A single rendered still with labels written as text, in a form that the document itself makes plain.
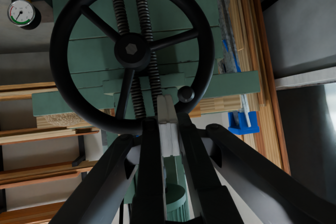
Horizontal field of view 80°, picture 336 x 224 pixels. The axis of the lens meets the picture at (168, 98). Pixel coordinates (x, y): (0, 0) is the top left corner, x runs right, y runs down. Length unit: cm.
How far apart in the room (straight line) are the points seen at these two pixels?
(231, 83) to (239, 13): 152
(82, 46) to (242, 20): 164
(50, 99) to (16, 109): 273
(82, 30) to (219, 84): 39
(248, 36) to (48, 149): 277
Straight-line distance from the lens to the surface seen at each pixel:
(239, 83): 57
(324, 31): 183
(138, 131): 35
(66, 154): 316
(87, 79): 57
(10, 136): 274
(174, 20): 58
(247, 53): 196
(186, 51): 55
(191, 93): 29
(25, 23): 59
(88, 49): 58
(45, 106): 61
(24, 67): 334
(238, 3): 208
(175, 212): 71
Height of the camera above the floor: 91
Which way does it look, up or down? 2 degrees down
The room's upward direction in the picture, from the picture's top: 174 degrees clockwise
